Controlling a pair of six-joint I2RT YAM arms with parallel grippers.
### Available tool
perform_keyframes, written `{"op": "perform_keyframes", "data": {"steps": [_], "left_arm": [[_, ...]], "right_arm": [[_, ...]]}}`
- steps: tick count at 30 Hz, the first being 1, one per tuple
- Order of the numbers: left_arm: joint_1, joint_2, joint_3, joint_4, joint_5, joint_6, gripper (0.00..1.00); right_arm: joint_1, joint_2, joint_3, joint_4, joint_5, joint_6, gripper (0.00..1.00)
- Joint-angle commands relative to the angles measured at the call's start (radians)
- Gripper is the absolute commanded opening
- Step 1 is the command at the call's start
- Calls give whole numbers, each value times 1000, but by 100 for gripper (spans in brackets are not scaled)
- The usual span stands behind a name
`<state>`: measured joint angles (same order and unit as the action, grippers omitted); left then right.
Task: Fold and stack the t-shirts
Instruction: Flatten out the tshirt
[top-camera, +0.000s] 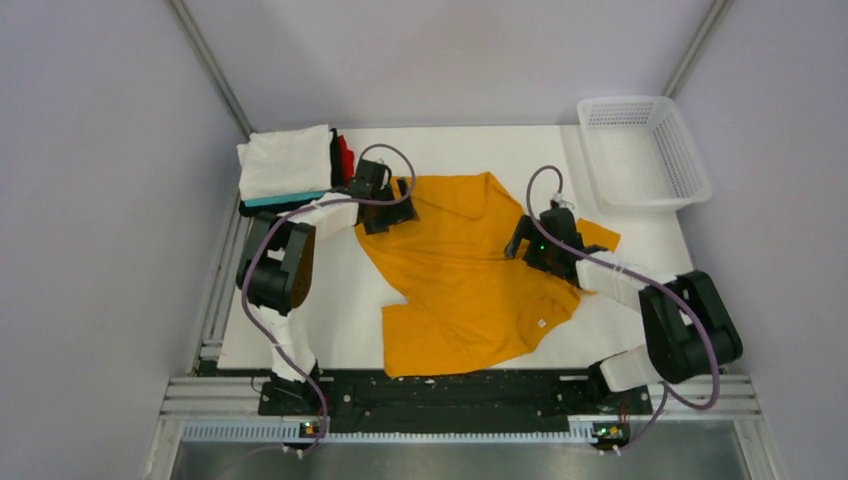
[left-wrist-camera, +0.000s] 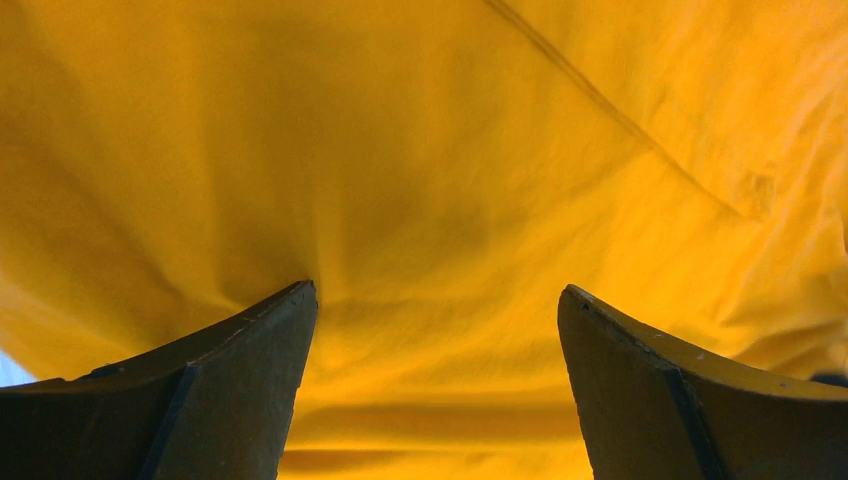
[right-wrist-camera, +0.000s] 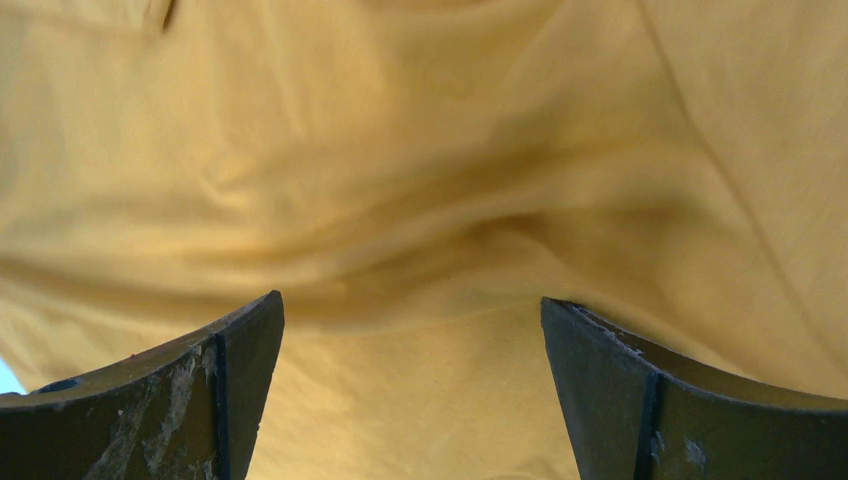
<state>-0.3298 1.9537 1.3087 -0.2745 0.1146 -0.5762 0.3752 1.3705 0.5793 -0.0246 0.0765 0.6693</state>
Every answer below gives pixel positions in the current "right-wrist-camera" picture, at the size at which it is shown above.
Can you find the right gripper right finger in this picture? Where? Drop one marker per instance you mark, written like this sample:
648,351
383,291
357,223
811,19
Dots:
634,409

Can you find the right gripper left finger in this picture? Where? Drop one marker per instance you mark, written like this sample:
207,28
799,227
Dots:
187,409

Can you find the yellow t-shirt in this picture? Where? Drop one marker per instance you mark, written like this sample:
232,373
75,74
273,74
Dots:
413,177

